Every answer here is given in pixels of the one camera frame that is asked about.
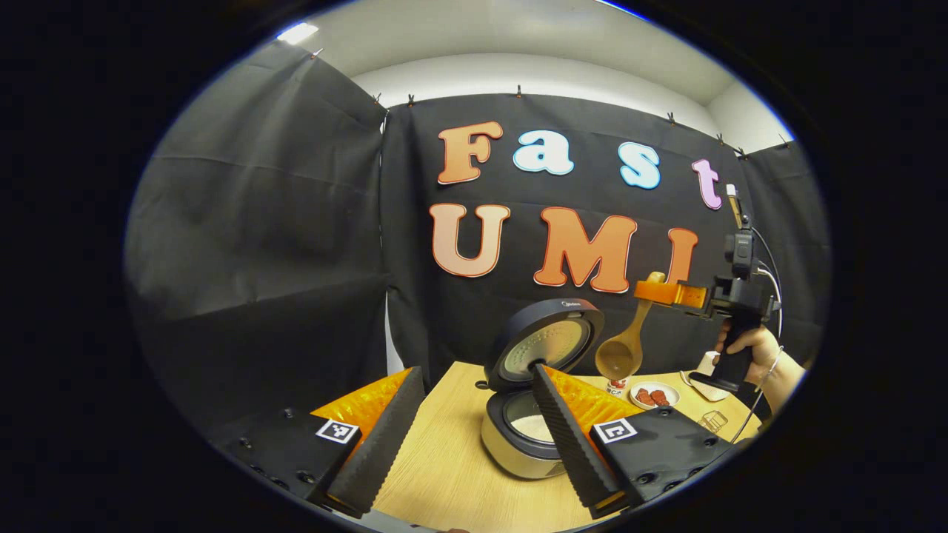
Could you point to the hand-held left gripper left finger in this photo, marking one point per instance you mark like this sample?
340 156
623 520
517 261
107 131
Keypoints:
385 437

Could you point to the red-brown meat piece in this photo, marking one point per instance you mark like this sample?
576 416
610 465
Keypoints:
644 397
661 397

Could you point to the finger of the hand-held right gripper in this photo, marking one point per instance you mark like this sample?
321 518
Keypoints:
670 294

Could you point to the white rice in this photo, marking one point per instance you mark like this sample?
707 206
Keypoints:
532 428

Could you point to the clear bottle red label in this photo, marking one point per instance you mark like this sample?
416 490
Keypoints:
617 386

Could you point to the black backdrop cloth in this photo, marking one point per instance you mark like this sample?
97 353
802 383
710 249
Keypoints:
259 222

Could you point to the white toaster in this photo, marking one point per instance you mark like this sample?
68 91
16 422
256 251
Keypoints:
707 386

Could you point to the dark grey rice cooker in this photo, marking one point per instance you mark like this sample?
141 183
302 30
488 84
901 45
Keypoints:
548 340

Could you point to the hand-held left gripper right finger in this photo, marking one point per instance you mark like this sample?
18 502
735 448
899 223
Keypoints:
570 437

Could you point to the ceiling light strip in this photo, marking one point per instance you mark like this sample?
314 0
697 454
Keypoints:
298 33

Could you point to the row of small cloth clips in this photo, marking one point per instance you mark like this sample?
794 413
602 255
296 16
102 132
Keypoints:
518 91

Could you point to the white round plate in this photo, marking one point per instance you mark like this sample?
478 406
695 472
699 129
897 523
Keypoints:
670 396

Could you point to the wooden spoon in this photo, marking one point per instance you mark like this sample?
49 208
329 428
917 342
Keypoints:
618 359

